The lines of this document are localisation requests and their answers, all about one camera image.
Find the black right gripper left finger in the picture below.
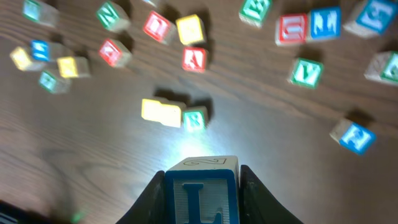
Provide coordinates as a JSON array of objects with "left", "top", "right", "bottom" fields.
[{"left": 116, "top": 170, "right": 167, "bottom": 224}]

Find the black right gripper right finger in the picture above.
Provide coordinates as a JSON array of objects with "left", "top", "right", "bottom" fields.
[{"left": 239, "top": 165, "right": 303, "bottom": 224}]

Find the blue l block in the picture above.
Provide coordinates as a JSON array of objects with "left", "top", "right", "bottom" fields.
[
  {"left": 165, "top": 156, "right": 240, "bottom": 224},
  {"left": 30, "top": 40, "right": 73, "bottom": 62}
]

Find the yellow O block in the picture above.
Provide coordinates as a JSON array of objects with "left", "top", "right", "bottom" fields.
[{"left": 159, "top": 101, "right": 186, "bottom": 128}]

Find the yellow C block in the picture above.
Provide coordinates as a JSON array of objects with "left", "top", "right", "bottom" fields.
[{"left": 141, "top": 97, "right": 168, "bottom": 122}]

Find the green R block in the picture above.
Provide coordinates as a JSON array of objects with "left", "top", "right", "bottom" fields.
[{"left": 183, "top": 106, "right": 208, "bottom": 133}]

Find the blue 2 block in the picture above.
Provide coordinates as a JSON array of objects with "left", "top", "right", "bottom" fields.
[{"left": 330, "top": 118, "right": 376, "bottom": 155}]

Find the green V block right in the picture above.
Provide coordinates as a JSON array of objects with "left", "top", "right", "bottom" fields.
[{"left": 288, "top": 58, "right": 324, "bottom": 89}]

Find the green v block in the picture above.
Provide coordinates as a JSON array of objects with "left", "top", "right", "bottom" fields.
[
  {"left": 288, "top": 58, "right": 324, "bottom": 89},
  {"left": 22, "top": 0, "right": 59, "bottom": 27}
]

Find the green 4 block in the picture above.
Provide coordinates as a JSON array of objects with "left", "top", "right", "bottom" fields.
[{"left": 38, "top": 69, "right": 72, "bottom": 94}]

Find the red A block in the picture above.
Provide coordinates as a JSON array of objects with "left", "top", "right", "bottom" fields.
[{"left": 182, "top": 47, "right": 208, "bottom": 73}]

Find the yellow K block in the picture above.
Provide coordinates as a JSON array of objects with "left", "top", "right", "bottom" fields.
[{"left": 57, "top": 57, "right": 90, "bottom": 78}]

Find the red C block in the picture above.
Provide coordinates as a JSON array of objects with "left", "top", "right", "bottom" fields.
[{"left": 275, "top": 13, "right": 308, "bottom": 45}]

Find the red U block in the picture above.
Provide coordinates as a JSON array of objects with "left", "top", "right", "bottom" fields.
[{"left": 143, "top": 11, "right": 177, "bottom": 45}]

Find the yellow block near A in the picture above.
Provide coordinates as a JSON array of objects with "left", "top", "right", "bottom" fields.
[{"left": 176, "top": 14, "right": 206, "bottom": 45}]

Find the green J block right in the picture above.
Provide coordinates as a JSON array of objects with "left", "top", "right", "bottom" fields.
[{"left": 364, "top": 51, "right": 397, "bottom": 86}]

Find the green B block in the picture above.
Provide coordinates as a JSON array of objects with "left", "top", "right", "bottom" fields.
[{"left": 239, "top": 0, "right": 273, "bottom": 28}]

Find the green N block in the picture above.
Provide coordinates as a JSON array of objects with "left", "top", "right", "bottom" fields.
[{"left": 96, "top": 1, "right": 131, "bottom": 33}]

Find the blue I block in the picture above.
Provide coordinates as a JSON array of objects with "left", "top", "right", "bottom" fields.
[{"left": 307, "top": 6, "right": 341, "bottom": 42}]

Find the yellow G block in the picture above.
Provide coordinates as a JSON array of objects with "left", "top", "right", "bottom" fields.
[{"left": 10, "top": 46, "right": 45, "bottom": 72}]

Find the blue 5 block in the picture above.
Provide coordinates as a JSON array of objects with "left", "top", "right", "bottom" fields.
[{"left": 343, "top": 0, "right": 397, "bottom": 39}]

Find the green V block left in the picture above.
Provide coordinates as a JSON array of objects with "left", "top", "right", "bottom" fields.
[{"left": 22, "top": 0, "right": 59, "bottom": 27}]

